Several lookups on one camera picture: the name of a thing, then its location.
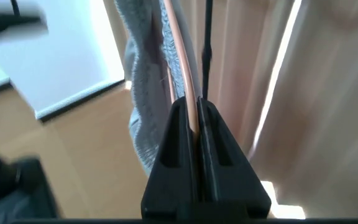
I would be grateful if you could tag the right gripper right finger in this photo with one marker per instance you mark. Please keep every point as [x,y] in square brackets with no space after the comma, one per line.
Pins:
[238,193]

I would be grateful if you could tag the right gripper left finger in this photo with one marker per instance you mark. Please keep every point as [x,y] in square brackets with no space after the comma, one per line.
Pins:
[166,193]

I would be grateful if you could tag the pale grey shorts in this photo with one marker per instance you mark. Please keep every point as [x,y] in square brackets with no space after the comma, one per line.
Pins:
[145,93]

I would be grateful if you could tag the pink clothes hanger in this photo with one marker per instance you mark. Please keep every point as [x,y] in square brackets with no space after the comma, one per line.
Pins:
[183,62]

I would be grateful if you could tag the black clothes rack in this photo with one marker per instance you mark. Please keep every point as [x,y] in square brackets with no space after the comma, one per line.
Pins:
[207,53]

